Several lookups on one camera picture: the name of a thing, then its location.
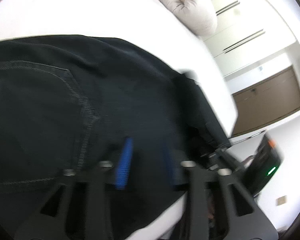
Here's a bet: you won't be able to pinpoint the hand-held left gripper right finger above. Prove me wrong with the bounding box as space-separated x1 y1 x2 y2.
164 144 278 240

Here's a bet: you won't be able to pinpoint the bed with white sheet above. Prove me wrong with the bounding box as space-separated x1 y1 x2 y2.
0 0 238 240

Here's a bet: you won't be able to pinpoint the folded white duvet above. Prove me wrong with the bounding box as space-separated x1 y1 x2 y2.
154 0 218 37

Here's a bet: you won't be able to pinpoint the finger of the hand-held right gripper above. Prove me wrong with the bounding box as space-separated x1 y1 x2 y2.
200 146 245 173

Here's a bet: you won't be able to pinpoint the white wardrobe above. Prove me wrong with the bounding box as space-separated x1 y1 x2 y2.
197 0 298 78

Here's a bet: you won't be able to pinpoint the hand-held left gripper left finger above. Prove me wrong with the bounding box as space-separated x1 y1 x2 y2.
14 136 134 240

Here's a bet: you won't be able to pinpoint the black pants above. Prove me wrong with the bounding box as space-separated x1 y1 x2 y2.
0 34 232 240

